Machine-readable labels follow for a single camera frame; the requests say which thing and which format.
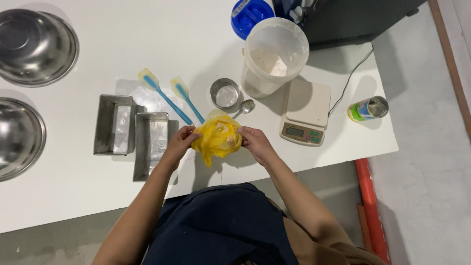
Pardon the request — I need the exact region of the person's left hand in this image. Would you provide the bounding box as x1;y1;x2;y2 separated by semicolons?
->
164;125;202;161

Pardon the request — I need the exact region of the person's right hand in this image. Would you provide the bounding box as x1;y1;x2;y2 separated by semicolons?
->
238;126;279;167

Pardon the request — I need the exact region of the yellow plastic bag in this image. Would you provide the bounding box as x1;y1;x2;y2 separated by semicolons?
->
191;109;243;168

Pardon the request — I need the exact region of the steel spoon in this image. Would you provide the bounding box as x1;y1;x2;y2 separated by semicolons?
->
232;99;256;120

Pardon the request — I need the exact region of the blue silicone spatula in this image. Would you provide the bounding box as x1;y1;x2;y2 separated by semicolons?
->
138;68;194;126
170;76;205;125

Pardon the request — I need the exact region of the steel loaf pan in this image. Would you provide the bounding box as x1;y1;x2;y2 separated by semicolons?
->
132;112;169;183
93;94;138;156

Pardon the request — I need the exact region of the small round steel cup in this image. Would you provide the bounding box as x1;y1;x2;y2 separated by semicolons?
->
210;78;241;109

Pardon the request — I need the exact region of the clear plastic sheet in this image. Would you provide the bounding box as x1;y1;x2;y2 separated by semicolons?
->
115;79;184;127

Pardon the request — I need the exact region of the white digital kitchen scale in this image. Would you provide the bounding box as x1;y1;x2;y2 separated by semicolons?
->
279;79;332;147

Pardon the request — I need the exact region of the clear plastic flour bucket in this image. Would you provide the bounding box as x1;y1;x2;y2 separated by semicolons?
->
241;17;310;99

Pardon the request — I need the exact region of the dark blue apron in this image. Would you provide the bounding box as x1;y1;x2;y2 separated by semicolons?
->
142;183;299;265

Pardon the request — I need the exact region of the blue plastic lid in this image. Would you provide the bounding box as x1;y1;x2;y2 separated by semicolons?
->
231;0;275;40

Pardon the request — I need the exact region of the open tin can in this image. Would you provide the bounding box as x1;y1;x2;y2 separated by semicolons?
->
347;96;389;123

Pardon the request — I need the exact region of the red pipe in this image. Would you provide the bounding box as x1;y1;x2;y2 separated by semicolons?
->
354;158;391;265

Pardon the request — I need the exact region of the black appliance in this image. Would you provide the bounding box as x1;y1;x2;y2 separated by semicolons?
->
273;0;427;51

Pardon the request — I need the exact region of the large steel mixing bowl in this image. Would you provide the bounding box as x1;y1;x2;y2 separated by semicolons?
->
0;97;47;182
0;9;80;88

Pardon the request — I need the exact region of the black power cable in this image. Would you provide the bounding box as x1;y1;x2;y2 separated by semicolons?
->
327;43;375;118

